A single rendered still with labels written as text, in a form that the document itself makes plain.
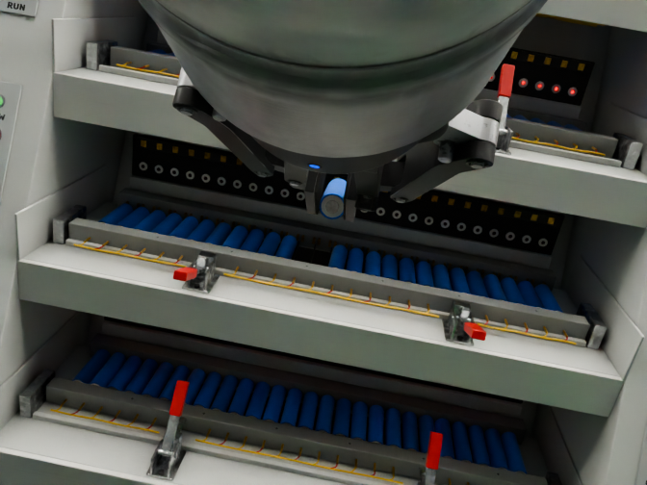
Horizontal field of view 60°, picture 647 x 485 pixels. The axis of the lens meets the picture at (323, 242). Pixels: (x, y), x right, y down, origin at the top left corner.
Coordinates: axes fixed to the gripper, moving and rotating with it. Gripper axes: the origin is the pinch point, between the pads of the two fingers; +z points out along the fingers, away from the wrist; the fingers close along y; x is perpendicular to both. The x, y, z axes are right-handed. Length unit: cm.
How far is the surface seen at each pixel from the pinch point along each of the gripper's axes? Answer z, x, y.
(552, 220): 33.5, -8.7, -25.4
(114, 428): 27.7, 24.3, 19.2
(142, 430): 29.1, 24.2, 16.6
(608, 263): 27.5, -3.7, -30.1
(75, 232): 24.9, 4.6, 27.4
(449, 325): 23.1, 6.5, -13.2
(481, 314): 25.3, 4.6, -16.7
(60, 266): 21.3, 8.4, 26.3
